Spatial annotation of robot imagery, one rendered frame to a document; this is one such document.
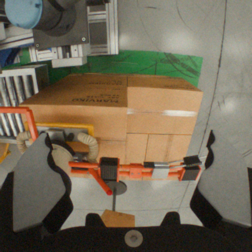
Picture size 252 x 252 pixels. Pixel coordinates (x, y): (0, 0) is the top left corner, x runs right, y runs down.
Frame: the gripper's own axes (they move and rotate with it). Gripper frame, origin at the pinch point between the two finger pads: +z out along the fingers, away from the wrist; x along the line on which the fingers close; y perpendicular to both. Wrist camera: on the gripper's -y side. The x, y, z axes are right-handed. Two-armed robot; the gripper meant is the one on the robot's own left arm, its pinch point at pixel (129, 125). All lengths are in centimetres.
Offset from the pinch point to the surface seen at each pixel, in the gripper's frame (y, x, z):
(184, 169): 39, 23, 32
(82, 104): 21, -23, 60
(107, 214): 170, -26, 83
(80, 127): 26, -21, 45
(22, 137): 27, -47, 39
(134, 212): 289, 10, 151
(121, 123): 31, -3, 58
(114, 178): 43, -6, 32
